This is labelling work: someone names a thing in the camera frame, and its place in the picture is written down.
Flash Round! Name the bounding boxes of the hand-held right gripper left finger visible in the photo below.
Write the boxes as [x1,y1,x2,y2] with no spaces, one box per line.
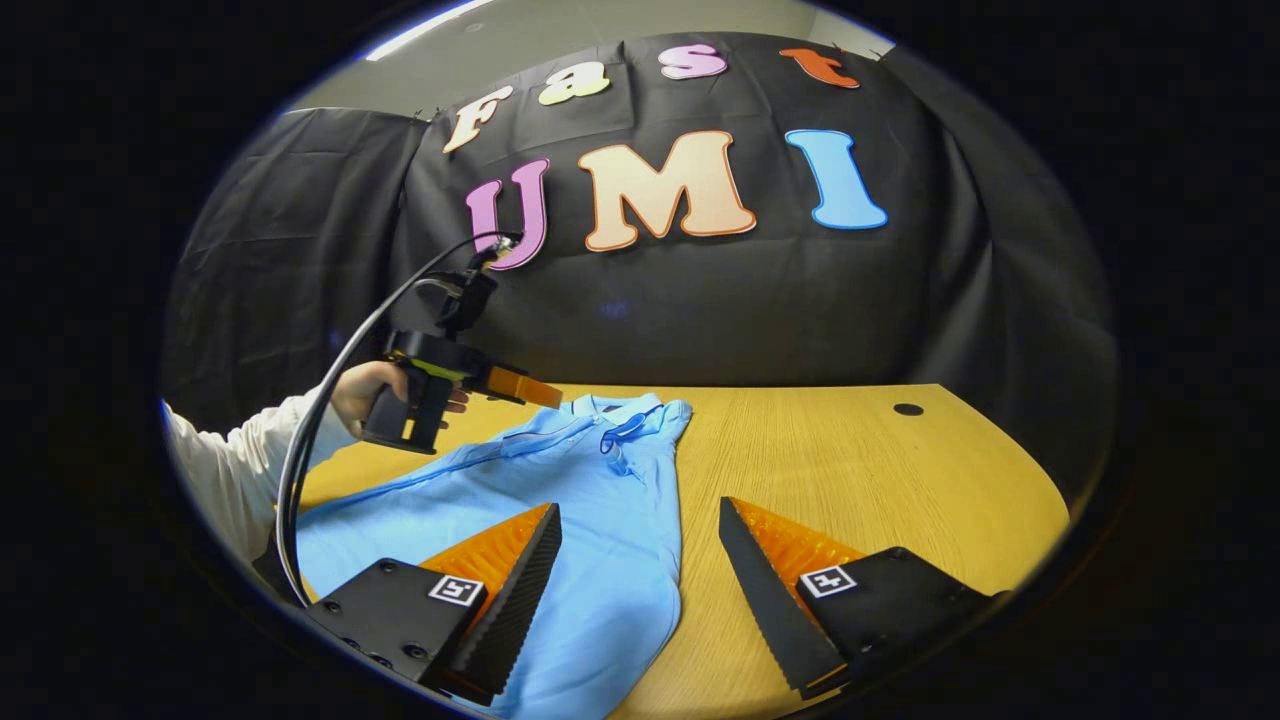
[305,502,563,707]

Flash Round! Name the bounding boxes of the black backdrop cloth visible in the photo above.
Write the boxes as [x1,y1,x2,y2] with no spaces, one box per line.
[160,30,1119,501]

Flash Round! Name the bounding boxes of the light blue T-shirt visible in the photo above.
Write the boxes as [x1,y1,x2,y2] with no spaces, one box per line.
[296,392,694,720]

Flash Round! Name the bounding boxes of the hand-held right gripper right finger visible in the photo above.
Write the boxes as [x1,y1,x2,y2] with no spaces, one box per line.
[718,496,1006,701]

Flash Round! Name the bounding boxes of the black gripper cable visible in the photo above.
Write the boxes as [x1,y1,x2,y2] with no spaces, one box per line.
[275,232,511,606]

